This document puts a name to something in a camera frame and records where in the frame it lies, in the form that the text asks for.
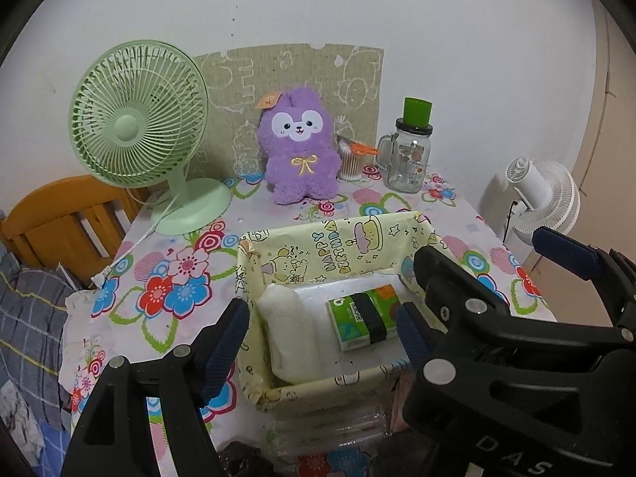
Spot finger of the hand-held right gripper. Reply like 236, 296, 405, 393
531, 225, 636, 309
413, 245, 514, 345

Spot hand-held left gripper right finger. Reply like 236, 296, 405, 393
396, 301, 451, 389

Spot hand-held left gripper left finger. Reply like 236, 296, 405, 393
60, 298, 250, 477

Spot green tissue packet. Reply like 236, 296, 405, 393
325, 283, 411, 353

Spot black sock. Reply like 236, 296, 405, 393
217, 438, 275, 477

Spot yellow printed storage box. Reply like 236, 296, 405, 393
235, 210, 448, 411

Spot white soft pack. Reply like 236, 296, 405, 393
258, 283, 329, 386

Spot white standing fan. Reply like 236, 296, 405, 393
504, 156, 581, 249

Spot floral tablecloth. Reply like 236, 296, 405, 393
60, 171, 560, 477

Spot clear plastic packaging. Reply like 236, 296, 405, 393
271, 388, 398, 458

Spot glass mug with green lid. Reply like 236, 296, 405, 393
376, 97, 434, 193

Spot clear cotton swab jar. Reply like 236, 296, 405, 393
337, 134, 376, 181

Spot purple plush bunny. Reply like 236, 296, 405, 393
256, 86, 343, 206

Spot grey plaid bedding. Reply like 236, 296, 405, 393
0, 243, 87, 438

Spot blue sheet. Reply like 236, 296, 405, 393
40, 417, 70, 477

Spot wooden chair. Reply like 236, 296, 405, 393
0, 175, 150, 289

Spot white patterned cloth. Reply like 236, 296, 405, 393
0, 382, 41, 458

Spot green desk fan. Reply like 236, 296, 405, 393
68, 42, 233, 235

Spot black fan cable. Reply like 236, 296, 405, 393
503, 200, 520, 245

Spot white fan power cable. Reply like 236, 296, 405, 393
92, 194, 182, 289

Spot orange handled scissors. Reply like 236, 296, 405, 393
340, 139, 378, 156

